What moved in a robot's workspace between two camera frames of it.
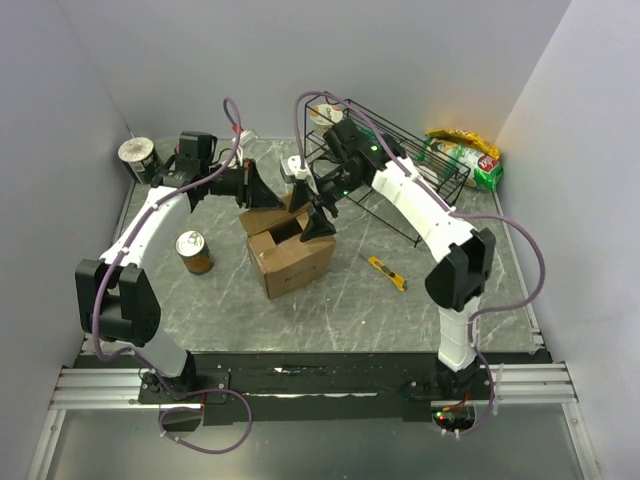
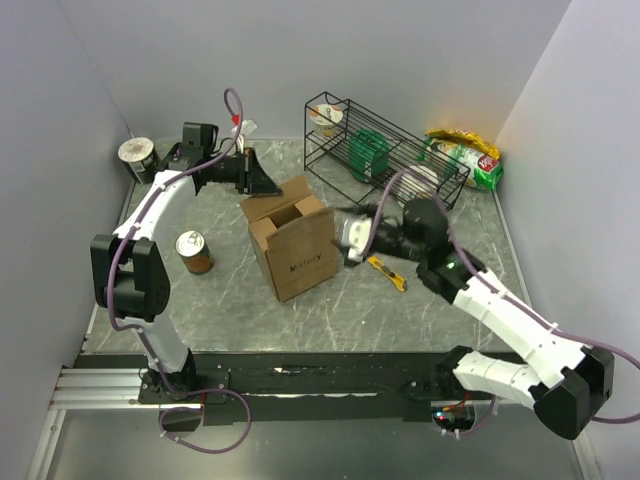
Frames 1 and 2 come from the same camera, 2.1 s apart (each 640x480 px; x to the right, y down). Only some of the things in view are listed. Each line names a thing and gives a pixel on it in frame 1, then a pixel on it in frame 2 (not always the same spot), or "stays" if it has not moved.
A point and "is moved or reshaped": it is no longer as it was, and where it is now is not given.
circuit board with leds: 453,418 stays
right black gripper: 317,225 → 369,209
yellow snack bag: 465,136 stays
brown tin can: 192,247 stays
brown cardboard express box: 282,258 is moved or reshaped
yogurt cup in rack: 330,112 stays
